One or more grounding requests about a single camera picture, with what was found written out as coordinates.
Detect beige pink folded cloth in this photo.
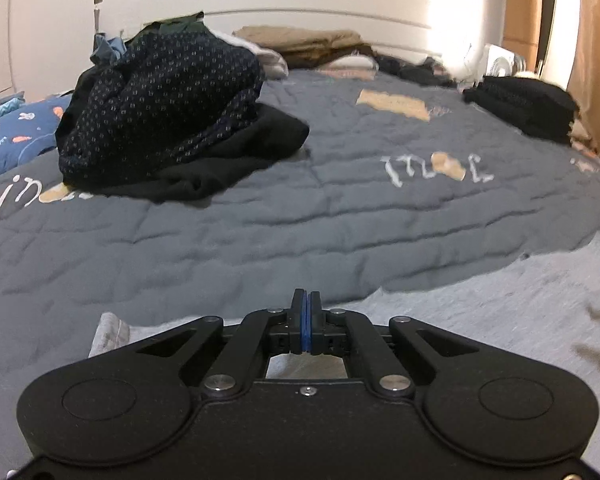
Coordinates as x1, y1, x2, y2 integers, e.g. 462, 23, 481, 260
325, 52, 381, 78

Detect teal chevron cloth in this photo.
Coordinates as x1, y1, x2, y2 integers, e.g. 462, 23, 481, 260
0, 91, 26, 128

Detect folded brown and beige clothes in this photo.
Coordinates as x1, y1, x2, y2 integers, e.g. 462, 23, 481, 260
232, 25, 376, 68

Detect black upright panel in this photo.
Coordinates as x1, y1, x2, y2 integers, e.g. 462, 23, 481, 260
535, 0, 560, 73

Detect white fan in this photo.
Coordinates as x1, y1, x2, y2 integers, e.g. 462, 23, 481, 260
482, 42, 528, 78

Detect white bed headboard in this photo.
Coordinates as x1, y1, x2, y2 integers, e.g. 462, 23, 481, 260
140, 0, 438, 61

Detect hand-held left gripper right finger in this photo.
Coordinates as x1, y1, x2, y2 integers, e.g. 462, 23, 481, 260
306, 290, 481, 401

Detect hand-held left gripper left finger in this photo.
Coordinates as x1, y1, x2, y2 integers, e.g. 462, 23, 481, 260
135, 287, 307, 400

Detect white folded garment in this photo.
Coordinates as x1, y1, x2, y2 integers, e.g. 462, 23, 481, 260
212, 30, 291, 80

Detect tan curtain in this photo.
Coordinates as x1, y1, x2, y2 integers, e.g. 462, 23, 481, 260
565, 0, 600, 161

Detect navy dotted garment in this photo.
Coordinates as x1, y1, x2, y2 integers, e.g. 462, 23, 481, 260
56, 27, 266, 186

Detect grey t-shirt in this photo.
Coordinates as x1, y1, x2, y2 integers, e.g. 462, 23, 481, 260
87, 230, 600, 466

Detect black garment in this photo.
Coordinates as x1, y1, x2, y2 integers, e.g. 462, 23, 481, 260
95, 105, 311, 203

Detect blue denim garment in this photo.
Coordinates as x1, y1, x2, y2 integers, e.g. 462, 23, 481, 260
91, 32, 131, 66

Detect dark green garment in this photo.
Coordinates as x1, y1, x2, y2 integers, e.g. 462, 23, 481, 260
142, 10, 206, 36

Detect pile of dark clothes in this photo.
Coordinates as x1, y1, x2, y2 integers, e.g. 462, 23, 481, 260
372, 52, 456, 87

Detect grey quilted fish-print blanket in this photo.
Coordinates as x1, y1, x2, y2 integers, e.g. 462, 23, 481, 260
0, 67, 600, 476

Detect blue carrot-print pillow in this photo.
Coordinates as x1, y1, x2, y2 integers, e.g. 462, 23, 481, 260
0, 92, 76, 186

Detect stack of black folded clothes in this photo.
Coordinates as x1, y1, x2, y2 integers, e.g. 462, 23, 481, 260
462, 74, 581, 146

